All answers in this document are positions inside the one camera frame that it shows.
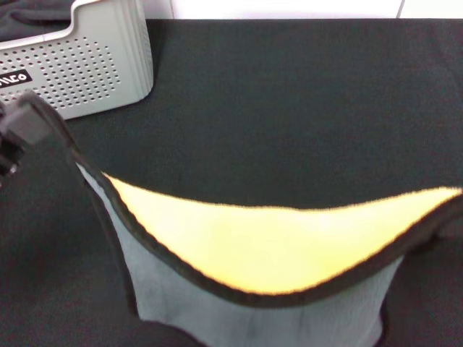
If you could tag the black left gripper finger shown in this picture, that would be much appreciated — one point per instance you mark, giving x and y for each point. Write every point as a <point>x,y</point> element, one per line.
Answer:
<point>30,123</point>

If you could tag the grey yellow towel black trim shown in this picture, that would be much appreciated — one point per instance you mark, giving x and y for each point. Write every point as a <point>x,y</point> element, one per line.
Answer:
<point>253,246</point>

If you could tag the grey perforated storage box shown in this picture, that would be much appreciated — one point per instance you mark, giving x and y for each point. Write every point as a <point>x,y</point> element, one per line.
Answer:
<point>87,61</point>

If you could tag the black tablecloth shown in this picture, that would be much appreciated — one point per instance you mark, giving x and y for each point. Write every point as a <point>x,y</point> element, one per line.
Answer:
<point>271,108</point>

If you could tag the dark crumpled cloth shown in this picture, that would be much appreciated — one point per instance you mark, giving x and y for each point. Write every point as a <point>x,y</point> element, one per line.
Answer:
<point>29,16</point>

